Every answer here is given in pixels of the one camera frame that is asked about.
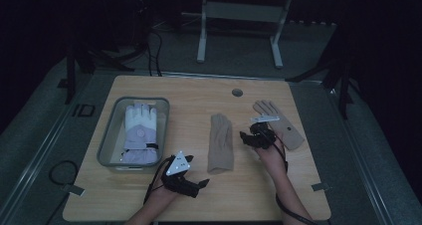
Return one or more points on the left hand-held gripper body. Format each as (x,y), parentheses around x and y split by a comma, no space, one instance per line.
(179,178)

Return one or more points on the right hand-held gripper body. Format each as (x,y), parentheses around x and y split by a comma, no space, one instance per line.
(263,133)

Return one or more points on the beige knit glove with button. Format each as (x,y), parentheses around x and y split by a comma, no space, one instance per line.
(288,132)

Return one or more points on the plain beige knit glove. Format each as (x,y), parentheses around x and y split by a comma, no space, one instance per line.
(220,142)

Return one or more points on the purple and white ski glove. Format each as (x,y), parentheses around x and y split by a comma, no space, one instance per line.
(141,132)

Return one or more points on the grey plastic bin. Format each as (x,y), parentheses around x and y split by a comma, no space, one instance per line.
(114,135)

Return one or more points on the person's left hand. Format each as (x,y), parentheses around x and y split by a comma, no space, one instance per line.
(162,193)

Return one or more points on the person's right hand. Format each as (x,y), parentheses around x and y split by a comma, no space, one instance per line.
(272,158)

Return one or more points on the grey tape piece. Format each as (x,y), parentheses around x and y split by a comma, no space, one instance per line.
(73,189)
(320,186)

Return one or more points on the black tripod stand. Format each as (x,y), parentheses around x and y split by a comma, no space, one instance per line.
(70,72)
(343,85)

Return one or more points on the white metal desk frame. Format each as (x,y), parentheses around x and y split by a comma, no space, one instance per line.
(244,12)

